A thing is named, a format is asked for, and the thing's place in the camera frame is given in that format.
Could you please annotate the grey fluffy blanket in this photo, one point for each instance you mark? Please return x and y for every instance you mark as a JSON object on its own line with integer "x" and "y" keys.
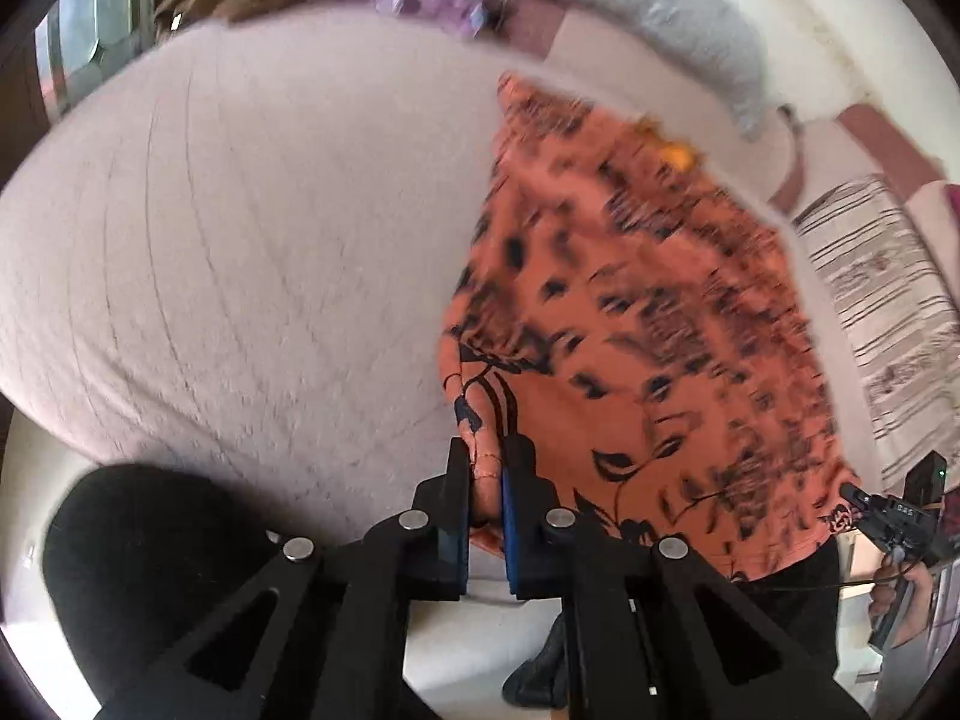
{"x": 675, "y": 22}

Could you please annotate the pink quilted bed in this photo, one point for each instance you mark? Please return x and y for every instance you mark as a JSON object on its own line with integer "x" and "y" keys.
{"x": 247, "y": 262}

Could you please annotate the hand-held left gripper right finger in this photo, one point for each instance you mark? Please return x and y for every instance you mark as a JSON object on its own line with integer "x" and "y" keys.
{"x": 513, "y": 532}

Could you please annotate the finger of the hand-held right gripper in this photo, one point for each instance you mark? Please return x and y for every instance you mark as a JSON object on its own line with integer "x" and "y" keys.
{"x": 855, "y": 501}

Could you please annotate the person's black pants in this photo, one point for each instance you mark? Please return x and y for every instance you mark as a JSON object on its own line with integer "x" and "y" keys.
{"x": 802, "y": 615}

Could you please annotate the dark cloth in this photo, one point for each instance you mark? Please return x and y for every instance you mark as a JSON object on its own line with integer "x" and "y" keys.
{"x": 150, "y": 562}

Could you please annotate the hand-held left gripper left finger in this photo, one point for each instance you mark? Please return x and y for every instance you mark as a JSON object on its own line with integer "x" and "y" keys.
{"x": 456, "y": 544}

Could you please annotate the person's right hand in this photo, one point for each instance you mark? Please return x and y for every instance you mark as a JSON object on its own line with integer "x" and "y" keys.
{"x": 911, "y": 600}

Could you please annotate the orange floral garment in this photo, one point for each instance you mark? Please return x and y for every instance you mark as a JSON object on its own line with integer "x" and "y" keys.
{"x": 637, "y": 345}

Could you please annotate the black shoe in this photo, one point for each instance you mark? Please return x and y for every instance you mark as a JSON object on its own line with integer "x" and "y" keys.
{"x": 536, "y": 671}

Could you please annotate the striped cloth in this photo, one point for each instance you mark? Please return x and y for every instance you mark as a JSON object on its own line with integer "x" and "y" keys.
{"x": 892, "y": 315}

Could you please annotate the maroon pillow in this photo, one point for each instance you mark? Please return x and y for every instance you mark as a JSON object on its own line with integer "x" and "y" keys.
{"x": 536, "y": 22}

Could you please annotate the window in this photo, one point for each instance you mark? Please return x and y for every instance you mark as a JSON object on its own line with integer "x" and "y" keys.
{"x": 97, "y": 22}

